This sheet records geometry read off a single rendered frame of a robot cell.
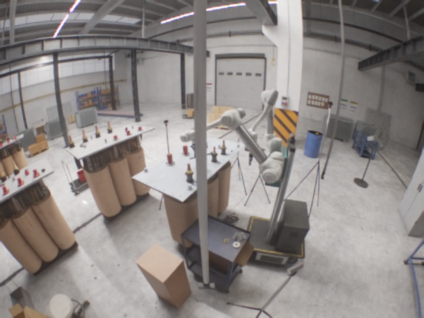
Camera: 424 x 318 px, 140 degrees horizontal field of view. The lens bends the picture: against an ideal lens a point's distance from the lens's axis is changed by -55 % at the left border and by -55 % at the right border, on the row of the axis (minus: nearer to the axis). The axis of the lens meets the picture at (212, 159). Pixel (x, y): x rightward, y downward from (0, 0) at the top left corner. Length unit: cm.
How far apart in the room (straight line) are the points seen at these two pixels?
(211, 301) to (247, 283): 56
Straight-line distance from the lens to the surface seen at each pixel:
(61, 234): 319
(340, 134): 1006
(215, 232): 196
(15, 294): 378
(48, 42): 936
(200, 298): 250
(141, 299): 263
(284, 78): 669
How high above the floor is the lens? 237
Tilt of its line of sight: 26 degrees down
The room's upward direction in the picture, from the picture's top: straight up
